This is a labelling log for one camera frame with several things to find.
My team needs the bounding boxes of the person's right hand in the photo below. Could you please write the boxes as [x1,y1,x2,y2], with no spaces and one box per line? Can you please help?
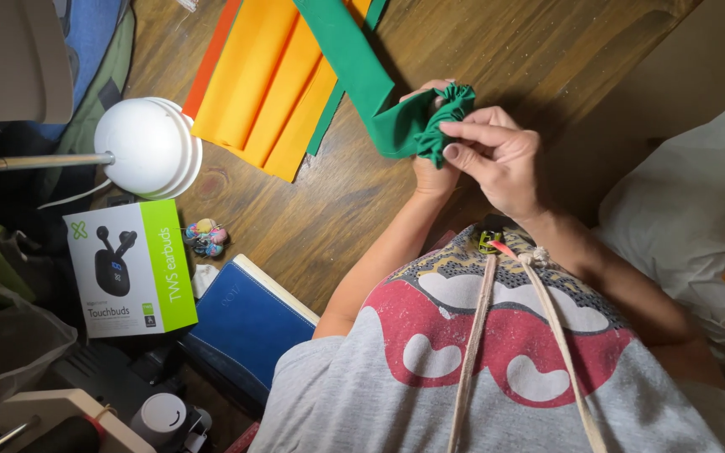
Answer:
[439,106,550,223]

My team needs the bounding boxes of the person's left hand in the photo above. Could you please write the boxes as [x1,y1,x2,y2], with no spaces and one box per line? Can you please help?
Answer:
[399,78,464,197]

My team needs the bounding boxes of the green fabric strip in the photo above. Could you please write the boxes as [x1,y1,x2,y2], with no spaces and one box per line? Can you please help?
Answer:
[292,0,477,170]

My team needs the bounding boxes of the dark green fabric sheet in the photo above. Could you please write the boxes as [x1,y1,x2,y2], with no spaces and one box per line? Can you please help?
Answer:
[305,0,390,157]

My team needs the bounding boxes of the yellow fabric sheets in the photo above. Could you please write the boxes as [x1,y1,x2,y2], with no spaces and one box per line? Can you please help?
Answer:
[190,0,373,184]

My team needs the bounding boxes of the green clip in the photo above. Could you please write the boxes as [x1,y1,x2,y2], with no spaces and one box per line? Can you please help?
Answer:
[477,229,504,255]

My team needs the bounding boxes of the orange fabric strip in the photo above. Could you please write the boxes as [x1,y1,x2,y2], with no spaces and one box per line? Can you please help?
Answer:
[181,0,244,121]

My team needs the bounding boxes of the colourful fabric ball pincushion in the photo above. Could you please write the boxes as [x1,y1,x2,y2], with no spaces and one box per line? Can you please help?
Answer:
[181,218,231,259]

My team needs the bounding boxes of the white desk lamp head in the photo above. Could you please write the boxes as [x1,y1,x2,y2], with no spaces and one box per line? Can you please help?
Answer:
[93,97,203,201]

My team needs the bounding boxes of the white plastic bag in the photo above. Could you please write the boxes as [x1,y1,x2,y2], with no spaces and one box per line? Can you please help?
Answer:
[592,106,725,385]

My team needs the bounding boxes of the blue notebook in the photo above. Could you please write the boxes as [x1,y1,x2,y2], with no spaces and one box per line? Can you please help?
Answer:
[182,254,321,411]

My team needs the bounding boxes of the white crumpled paper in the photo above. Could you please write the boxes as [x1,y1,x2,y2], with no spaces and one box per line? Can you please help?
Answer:
[190,263,220,300]

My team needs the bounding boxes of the grey printed t-shirt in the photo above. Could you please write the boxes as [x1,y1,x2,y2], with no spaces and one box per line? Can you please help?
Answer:
[248,225,725,453]

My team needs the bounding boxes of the olive green cloth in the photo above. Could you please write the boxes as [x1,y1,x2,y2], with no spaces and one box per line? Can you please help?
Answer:
[40,6,137,203]

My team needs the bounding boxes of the blue cloth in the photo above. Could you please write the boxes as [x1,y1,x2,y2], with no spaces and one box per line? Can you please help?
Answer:
[24,0,132,143]

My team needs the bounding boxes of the white and green earbuds box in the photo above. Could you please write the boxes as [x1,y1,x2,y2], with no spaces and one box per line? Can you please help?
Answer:
[63,199,199,339]

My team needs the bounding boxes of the red object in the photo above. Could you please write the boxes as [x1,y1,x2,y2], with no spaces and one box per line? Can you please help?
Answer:
[223,420,263,453]

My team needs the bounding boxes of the beige chair back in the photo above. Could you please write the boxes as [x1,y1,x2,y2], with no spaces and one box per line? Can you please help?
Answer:
[0,0,75,125]

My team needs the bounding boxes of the black device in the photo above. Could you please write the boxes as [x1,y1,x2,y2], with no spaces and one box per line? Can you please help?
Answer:
[53,341,182,411]

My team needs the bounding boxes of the white cylindrical container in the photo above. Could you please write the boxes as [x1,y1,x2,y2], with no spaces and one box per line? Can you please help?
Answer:
[128,393,188,449]

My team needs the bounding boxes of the white wooden stand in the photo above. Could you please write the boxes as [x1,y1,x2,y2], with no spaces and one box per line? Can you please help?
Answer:
[0,388,157,453]

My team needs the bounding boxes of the clear plastic bag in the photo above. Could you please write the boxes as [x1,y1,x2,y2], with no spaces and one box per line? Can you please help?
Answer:
[0,301,79,444]

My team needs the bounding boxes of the beige neck cord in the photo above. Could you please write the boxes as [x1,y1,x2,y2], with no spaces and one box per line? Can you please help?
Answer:
[446,247,610,453]

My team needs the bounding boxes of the white lamp cable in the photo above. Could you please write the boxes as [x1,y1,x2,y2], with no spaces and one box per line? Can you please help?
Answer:
[37,178,113,210]

